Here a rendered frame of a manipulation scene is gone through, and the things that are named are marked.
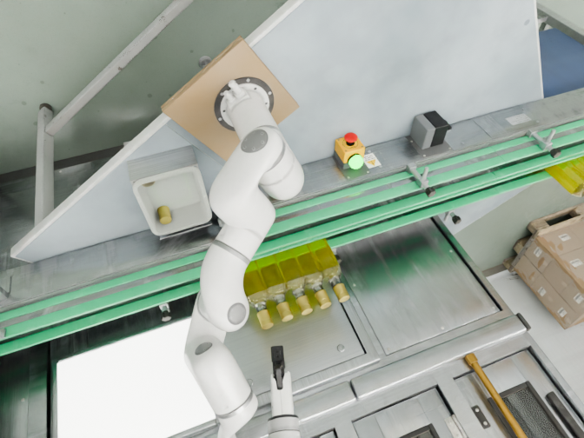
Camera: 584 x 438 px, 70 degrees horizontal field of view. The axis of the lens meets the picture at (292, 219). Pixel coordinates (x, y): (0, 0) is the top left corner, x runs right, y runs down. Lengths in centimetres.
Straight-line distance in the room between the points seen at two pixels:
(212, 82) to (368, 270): 81
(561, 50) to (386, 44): 112
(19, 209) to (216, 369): 129
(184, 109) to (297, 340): 73
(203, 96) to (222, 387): 65
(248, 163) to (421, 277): 87
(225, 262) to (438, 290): 86
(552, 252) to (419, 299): 348
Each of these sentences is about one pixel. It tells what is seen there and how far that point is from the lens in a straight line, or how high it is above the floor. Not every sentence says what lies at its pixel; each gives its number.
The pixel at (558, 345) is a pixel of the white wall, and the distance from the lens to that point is 522.
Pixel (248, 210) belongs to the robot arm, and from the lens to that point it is 78.
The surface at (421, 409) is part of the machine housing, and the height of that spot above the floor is 147.
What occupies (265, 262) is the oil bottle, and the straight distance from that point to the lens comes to 124.
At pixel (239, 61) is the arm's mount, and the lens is 103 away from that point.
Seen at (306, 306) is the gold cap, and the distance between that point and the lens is 118.
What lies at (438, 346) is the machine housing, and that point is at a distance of 135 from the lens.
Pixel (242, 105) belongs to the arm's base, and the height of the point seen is 83.
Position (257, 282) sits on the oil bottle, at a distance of 121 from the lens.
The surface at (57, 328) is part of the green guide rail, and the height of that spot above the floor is 94.
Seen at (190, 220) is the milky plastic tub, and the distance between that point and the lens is 125.
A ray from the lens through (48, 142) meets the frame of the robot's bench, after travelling 176.
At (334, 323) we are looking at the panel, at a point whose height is 117.
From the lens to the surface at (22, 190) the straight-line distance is 202.
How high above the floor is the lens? 165
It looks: 36 degrees down
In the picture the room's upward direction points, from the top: 154 degrees clockwise
